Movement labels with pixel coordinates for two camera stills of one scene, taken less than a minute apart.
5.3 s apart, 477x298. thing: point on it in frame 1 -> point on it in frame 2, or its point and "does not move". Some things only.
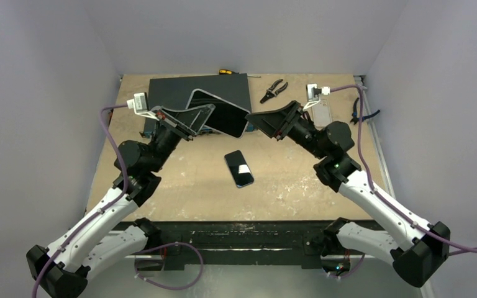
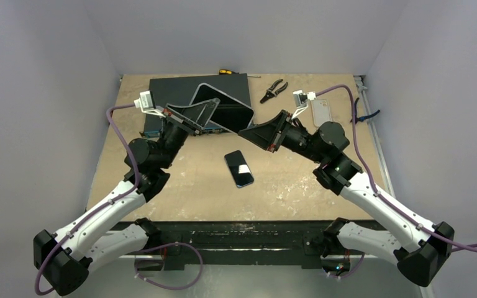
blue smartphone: (239, 168) does not move
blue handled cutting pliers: (355, 118) does not move
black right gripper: (289, 123) -> (279, 131)
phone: (321, 113) does not move
